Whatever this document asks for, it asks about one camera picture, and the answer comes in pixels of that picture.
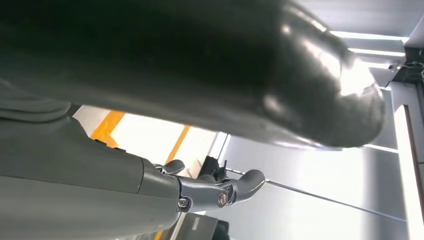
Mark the ceiling light strip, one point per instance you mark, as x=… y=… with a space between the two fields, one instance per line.
x=367 y=35

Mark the grey box white label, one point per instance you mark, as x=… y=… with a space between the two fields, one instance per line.
x=205 y=228

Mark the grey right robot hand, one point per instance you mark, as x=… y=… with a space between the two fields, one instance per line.
x=165 y=59

